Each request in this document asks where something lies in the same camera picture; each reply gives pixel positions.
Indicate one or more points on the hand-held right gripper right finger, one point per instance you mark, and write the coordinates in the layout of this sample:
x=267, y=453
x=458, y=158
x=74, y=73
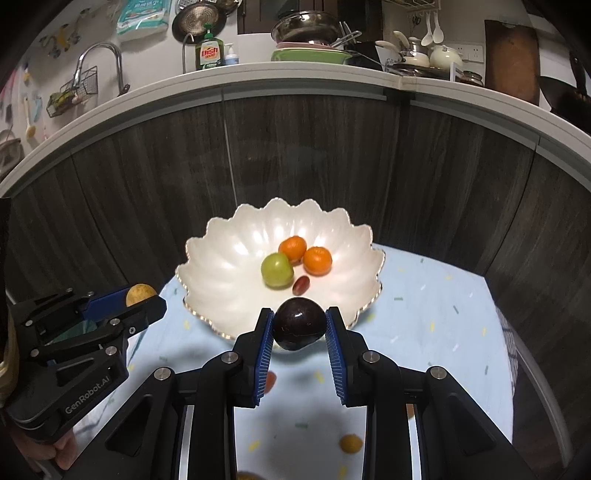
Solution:
x=336, y=355

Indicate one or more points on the chrome kitchen faucet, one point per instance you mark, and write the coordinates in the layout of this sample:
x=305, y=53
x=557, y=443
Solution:
x=99, y=48

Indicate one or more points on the hanging tissue package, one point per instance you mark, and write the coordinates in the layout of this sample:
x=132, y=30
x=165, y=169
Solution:
x=141, y=16

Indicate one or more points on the dark wooden window frame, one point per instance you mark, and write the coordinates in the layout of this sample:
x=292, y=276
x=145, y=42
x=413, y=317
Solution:
x=258, y=14

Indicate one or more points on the white hanging spoon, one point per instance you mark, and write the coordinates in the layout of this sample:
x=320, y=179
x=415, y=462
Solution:
x=437, y=33
x=427, y=37

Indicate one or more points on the black wok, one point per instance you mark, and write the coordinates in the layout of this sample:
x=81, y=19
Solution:
x=570, y=97

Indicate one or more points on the dish brush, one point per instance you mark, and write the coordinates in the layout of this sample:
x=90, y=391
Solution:
x=30, y=130

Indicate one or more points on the wooden cutting board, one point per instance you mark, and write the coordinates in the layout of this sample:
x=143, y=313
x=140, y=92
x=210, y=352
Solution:
x=511, y=60

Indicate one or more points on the person's left hand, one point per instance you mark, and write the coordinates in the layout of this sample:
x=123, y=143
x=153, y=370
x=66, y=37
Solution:
x=67, y=452

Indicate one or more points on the green apple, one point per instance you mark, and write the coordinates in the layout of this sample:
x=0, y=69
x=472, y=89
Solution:
x=277, y=271

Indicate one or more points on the cream teapot with spout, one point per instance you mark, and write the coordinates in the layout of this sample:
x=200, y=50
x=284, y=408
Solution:
x=413, y=55

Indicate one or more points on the yellow brown mango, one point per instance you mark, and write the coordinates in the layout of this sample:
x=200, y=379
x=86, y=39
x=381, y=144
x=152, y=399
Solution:
x=247, y=476

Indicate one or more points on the cream round pot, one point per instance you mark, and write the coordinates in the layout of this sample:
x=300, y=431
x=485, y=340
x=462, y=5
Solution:
x=445, y=57

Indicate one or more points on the hanging steel frying pan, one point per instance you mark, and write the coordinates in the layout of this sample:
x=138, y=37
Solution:
x=198, y=21

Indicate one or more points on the pink dish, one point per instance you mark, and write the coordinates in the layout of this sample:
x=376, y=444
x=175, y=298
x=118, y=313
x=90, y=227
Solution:
x=300, y=45

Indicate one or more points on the yellow hanging kitchen tool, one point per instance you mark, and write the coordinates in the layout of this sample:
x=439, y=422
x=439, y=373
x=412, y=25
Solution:
x=61, y=38

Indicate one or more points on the white wall outlet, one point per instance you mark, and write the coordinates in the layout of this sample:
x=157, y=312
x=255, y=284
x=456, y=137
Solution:
x=471, y=54

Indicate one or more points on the orange tangerine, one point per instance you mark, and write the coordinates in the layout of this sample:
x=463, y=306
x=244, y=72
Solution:
x=292, y=247
x=317, y=261

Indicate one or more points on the teal plastic bag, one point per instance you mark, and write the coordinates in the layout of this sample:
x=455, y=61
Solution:
x=78, y=330

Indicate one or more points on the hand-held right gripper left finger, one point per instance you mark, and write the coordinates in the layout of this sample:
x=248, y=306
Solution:
x=264, y=355

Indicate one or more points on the small blue pump bottle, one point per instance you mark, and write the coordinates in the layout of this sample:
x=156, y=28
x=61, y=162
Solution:
x=231, y=57

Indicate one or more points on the metal wall rack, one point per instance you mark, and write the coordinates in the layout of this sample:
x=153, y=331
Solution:
x=415, y=4

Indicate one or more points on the green baking dish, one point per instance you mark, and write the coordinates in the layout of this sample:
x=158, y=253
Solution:
x=309, y=57

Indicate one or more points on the dark wood kitchen counter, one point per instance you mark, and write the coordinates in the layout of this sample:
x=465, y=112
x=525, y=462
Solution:
x=138, y=161

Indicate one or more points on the white scalloped bowl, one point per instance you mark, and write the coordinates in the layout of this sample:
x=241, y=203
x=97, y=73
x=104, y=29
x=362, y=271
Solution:
x=231, y=258

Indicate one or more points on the white striped towel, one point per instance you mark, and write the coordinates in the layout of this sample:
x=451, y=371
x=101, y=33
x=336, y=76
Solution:
x=508, y=341

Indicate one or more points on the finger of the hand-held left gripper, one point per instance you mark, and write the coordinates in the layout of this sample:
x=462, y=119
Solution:
x=108, y=302
x=138, y=314

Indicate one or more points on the light blue patterned cloth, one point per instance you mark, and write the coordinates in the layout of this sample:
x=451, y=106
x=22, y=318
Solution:
x=415, y=300

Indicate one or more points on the green dish soap bottle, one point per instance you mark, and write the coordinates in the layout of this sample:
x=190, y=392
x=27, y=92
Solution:
x=210, y=53

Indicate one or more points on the dark purple plum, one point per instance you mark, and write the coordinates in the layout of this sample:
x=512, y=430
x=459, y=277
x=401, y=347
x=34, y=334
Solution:
x=298, y=325

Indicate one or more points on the slim metal tap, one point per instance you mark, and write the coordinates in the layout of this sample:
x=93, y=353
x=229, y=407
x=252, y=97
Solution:
x=185, y=55

